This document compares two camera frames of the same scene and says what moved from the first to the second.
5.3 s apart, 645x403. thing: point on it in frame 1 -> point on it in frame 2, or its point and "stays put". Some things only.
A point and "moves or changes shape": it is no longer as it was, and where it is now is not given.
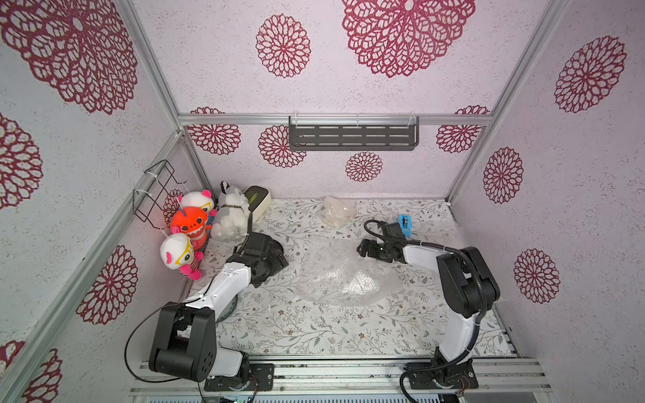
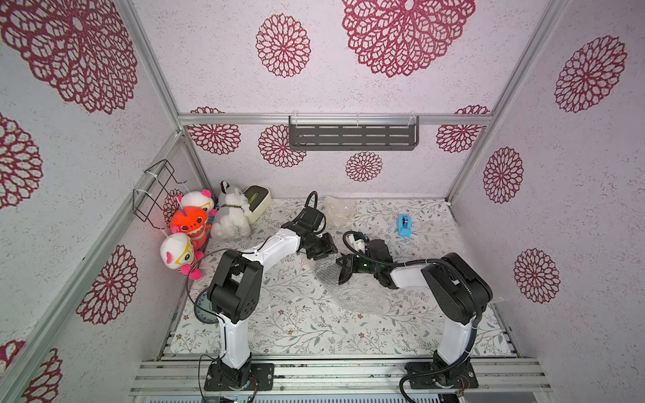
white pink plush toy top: [197, 199] stays put
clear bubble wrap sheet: [337, 211] stays put
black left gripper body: [272, 265] -> [321, 248]
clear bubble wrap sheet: [332, 270] moves or changes shape
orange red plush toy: [191, 222] stays put
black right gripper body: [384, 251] -> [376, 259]
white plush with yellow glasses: [177, 253] stays put
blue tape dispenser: [406, 223] stays put
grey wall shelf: [353, 133] stays put
